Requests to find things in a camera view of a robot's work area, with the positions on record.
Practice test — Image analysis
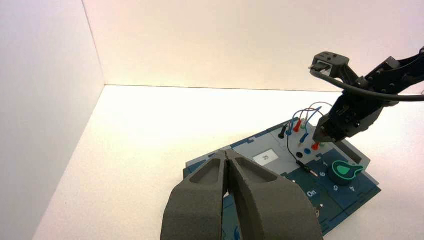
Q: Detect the small white display window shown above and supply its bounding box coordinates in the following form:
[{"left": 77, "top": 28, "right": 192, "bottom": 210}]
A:
[{"left": 253, "top": 149, "right": 279, "bottom": 166}]

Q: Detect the black camera cable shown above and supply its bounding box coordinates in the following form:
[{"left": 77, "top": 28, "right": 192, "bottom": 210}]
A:
[{"left": 309, "top": 64, "right": 424, "bottom": 103}]

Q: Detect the blue banana plug wire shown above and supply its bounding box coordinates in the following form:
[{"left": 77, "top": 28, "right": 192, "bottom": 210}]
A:
[{"left": 286, "top": 106, "right": 324, "bottom": 148}]

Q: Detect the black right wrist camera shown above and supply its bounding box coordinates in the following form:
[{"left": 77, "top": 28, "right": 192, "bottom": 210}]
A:
[{"left": 309, "top": 51, "right": 362, "bottom": 87}]

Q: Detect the red banana plug wire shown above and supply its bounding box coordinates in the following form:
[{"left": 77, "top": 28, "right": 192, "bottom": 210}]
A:
[{"left": 293, "top": 107, "right": 327, "bottom": 152}]

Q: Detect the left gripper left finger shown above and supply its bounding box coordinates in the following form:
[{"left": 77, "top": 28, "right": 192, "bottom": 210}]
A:
[{"left": 160, "top": 150, "right": 230, "bottom": 240}]

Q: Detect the white banana plug wire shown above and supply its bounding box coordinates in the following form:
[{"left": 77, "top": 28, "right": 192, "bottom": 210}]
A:
[{"left": 300, "top": 101, "right": 334, "bottom": 148}]

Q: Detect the blue grey control box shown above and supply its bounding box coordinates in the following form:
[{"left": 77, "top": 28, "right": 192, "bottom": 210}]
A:
[{"left": 183, "top": 114, "right": 382, "bottom": 240}]

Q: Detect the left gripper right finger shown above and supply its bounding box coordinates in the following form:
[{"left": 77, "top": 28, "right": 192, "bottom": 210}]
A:
[{"left": 227, "top": 149, "right": 324, "bottom": 240}]

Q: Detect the black banana plug wire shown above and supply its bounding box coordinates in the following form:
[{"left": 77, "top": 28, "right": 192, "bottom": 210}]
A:
[{"left": 278, "top": 123, "right": 320, "bottom": 178}]

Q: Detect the green rotary knob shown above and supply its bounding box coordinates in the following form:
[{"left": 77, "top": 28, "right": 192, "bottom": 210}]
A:
[{"left": 327, "top": 160, "right": 365, "bottom": 186}]

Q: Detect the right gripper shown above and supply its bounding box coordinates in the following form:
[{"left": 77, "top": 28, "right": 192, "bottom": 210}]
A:
[{"left": 312, "top": 86, "right": 387, "bottom": 143}]

